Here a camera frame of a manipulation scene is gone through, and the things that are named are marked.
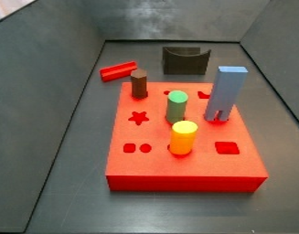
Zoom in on black curved fixture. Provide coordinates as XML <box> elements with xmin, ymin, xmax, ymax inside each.
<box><xmin>163</xmin><ymin>47</ymin><xmax>211</xmax><ymax>75</ymax></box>

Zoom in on red peg board base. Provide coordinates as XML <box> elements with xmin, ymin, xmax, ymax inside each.
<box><xmin>106</xmin><ymin>82</ymin><xmax>269</xmax><ymax>192</ymax></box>

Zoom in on green cylinder peg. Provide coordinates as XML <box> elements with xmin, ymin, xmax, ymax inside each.
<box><xmin>166</xmin><ymin>90</ymin><xmax>188</xmax><ymax>123</ymax></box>

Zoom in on yellow cylinder peg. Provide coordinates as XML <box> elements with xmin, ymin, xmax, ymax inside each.
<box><xmin>170</xmin><ymin>121</ymin><xmax>198</xmax><ymax>155</ymax></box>

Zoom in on brown octagonal peg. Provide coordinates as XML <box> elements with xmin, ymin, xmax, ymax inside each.
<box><xmin>131</xmin><ymin>69</ymin><xmax>148</xmax><ymax>99</ymax></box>

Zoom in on blue arch block peg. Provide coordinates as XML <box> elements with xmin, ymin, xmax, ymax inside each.
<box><xmin>204</xmin><ymin>66</ymin><xmax>249</xmax><ymax>122</ymax></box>

